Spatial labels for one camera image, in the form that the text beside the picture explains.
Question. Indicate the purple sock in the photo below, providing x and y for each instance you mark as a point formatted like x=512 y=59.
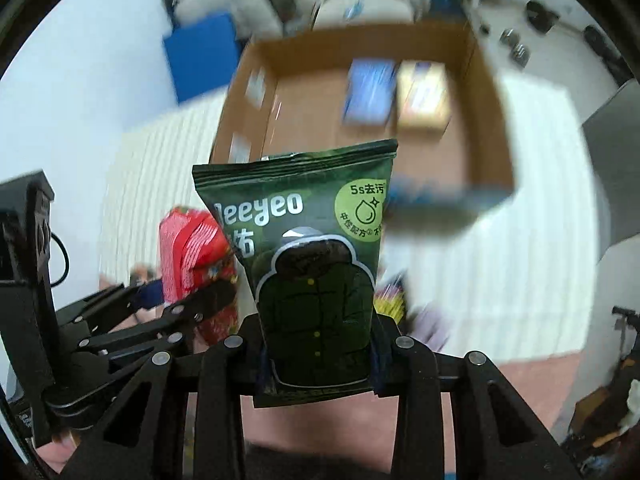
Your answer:
x=430 y=326

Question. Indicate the black yellow shoe wipes packet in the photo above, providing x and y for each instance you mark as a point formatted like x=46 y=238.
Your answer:
x=390 y=298

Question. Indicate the small blue packet on seat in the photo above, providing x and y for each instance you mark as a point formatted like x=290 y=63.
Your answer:
x=353 y=11

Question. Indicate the blue tissue pack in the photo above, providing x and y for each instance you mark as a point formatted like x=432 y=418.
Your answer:
x=370 y=91

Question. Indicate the cardboard milk box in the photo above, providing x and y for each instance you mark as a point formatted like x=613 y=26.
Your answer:
x=288 y=95

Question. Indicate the person's left hand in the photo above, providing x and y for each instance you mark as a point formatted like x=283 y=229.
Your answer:
x=59 y=450

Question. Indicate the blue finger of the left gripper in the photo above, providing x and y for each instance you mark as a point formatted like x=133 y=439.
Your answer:
x=108 y=307
x=182 y=317

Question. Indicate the person's dark fleece clothing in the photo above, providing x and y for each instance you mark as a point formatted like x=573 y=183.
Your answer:
x=270 y=464

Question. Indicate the yellow cartoon tissue box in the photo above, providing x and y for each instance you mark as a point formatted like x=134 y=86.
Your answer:
x=423 y=98

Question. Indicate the grey office chair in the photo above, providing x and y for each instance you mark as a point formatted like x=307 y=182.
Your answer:
x=612 y=134

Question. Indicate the green wipes packet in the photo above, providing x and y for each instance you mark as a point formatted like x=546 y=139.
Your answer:
x=307 y=229

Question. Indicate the blue folded mat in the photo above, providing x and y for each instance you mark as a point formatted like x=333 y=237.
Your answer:
x=202 y=56

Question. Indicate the barbell on floor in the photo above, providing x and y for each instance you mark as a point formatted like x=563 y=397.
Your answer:
x=543 y=19

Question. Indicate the striped table cloth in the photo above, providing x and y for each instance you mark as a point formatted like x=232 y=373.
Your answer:
x=516 y=283

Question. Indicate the black blue weight bench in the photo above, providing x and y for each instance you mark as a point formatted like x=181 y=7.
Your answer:
x=449 y=10

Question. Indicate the chrome dumbbell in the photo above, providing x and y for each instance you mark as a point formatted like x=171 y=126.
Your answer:
x=519 y=53

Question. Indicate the red snack packet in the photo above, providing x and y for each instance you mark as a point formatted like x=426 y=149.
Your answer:
x=195 y=253

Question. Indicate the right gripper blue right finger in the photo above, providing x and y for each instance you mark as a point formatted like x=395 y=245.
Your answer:
x=384 y=332

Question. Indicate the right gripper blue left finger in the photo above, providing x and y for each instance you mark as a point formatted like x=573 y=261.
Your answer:
x=256 y=374

